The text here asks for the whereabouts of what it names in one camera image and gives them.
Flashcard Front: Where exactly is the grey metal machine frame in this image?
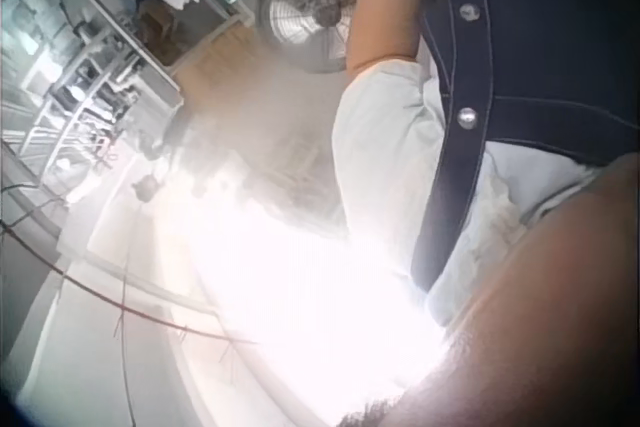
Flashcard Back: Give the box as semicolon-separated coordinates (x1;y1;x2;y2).
0;0;185;171

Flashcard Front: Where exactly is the round metal cage fan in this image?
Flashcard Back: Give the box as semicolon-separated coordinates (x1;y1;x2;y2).
256;0;362;74

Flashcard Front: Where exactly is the small dark object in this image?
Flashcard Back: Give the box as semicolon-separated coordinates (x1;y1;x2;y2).
131;174;162;200

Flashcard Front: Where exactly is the dark red cable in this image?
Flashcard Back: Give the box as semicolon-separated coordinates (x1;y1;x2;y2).
0;219;260;347

